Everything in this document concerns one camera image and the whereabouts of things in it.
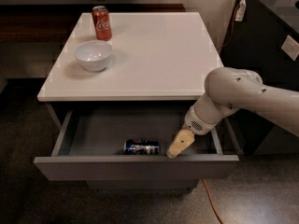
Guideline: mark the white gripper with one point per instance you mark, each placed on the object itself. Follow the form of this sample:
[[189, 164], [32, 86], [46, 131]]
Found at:
[[195, 122]]

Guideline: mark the blue Pepsi can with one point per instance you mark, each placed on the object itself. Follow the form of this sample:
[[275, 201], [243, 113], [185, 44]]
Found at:
[[141, 147]]

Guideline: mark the grey top drawer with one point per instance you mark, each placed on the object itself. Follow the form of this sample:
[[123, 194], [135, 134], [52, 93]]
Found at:
[[90, 147]]

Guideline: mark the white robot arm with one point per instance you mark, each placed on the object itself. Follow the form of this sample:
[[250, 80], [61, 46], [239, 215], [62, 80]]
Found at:
[[228, 90]]

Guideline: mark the grey drawer cabinet white top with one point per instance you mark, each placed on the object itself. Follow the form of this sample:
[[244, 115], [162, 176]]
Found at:
[[159, 62]]

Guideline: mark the red Coca-Cola can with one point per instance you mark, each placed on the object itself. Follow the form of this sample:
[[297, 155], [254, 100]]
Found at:
[[102, 23]]

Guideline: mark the white ceramic bowl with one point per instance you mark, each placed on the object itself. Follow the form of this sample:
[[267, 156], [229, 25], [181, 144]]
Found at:
[[93, 55]]

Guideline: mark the white paper tag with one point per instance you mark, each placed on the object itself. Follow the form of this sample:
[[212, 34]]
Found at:
[[240, 12]]

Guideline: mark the black side cabinet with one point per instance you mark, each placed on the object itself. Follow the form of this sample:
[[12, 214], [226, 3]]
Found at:
[[255, 43]]

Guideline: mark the dark wooden bench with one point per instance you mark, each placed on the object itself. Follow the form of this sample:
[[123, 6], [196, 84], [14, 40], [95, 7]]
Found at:
[[39, 23]]

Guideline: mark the white wall outlet plate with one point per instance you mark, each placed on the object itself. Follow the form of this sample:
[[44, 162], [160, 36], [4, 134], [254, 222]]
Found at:
[[291, 47]]

